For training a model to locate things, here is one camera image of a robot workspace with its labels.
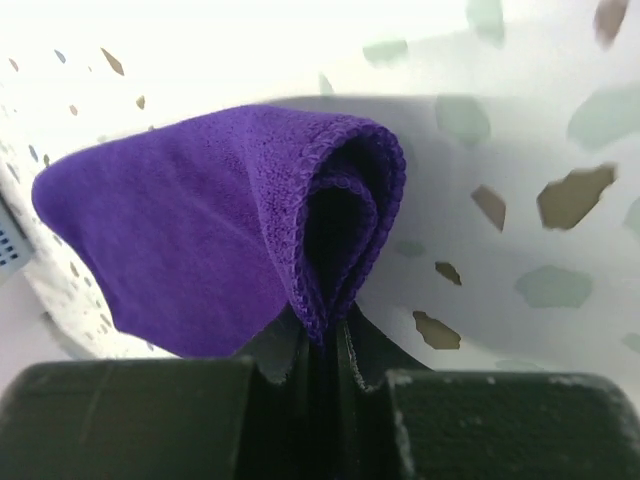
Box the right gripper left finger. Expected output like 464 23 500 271
1 315 308 479

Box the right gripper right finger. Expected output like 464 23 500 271
336 309 639 480

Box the purple towel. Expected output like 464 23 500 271
32 105 406 357

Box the white plastic laundry basket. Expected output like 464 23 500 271
0 197 34 284

